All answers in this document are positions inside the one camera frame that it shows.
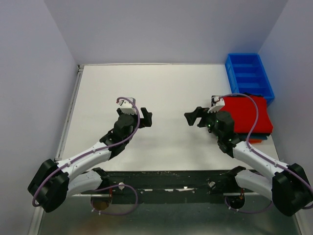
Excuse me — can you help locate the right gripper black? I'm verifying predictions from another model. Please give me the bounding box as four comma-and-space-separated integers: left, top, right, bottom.
184, 106, 222, 140

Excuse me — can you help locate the red t shirt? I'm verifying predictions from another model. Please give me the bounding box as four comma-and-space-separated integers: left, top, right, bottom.
221, 95, 273, 134

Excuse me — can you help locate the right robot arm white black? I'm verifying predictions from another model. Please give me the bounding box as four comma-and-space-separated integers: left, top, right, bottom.
184, 107, 313, 216

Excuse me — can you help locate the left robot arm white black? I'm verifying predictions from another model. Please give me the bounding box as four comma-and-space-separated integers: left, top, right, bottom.
27, 108, 153, 212

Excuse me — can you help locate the black folded t shirt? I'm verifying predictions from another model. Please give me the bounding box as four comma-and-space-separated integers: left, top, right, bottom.
242, 93, 263, 97

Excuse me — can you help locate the blue plastic bin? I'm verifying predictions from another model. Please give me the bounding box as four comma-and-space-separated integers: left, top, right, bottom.
225, 53, 275, 106

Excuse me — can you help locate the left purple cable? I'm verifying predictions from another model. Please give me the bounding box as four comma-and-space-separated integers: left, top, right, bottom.
32, 97, 139, 216

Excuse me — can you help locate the purple cable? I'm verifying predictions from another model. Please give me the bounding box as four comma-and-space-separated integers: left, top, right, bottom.
215, 93, 313, 214
32, 97, 139, 216

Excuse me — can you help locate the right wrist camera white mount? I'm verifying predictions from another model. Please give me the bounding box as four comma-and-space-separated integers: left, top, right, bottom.
208, 95, 225, 113

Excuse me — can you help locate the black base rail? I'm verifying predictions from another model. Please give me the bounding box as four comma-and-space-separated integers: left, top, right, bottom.
83, 166, 244, 204

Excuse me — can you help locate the side aluminium table rail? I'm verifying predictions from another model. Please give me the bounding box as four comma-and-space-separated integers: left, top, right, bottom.
54, 65, 84, 162

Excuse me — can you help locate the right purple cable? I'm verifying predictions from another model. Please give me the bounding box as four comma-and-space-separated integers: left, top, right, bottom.
215, 93, 313, 214

